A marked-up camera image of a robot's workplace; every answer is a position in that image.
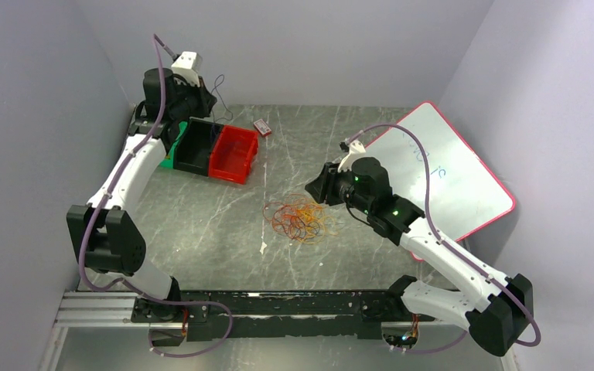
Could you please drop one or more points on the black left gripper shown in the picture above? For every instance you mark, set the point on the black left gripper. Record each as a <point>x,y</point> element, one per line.
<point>206,100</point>

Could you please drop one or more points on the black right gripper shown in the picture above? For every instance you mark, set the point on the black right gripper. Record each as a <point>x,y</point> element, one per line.
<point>322,188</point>

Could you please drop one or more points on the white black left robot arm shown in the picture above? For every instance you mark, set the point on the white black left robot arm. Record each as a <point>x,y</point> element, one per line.
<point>108,246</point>

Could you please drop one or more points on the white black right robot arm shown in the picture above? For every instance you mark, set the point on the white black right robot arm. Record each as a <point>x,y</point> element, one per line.
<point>492,307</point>

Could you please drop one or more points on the black plastic bin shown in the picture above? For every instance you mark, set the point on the black plastic bin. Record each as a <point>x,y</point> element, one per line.
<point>195,146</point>

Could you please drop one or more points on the green plastic bin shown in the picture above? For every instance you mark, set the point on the green plastic bin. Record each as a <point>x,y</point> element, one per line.
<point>168,161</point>

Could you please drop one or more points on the red plastic bin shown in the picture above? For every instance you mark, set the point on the red plastic bin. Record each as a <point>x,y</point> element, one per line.
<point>233,154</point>

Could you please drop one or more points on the small red white box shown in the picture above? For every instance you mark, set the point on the small red white box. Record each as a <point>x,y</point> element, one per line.
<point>262,128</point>

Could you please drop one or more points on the pink framed whiteboard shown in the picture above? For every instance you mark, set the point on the pink framed whiteboard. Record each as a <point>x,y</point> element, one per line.
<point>425,153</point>

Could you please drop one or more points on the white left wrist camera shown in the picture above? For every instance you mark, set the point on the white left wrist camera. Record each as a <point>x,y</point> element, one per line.
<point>187,66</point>

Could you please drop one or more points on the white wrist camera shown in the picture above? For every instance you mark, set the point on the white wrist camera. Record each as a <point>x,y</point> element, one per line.
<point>187,66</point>
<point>355,151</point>

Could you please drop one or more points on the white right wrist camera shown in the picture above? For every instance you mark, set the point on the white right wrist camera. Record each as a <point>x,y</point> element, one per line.
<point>355,151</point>

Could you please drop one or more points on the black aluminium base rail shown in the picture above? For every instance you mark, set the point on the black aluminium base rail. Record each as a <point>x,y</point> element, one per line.
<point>364,314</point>

